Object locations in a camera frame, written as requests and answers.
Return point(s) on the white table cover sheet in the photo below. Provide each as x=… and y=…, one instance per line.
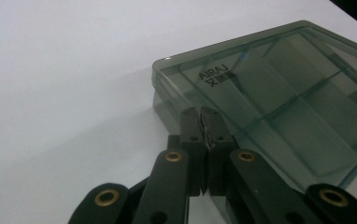
x=74, y=77

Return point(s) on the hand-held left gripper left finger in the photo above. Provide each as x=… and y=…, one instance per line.
x=193, y=149

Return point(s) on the transparent grey plastic organizer box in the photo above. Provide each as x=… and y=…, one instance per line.
x=292, y=93

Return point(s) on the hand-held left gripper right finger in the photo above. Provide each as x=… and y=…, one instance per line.
x=218, y=149

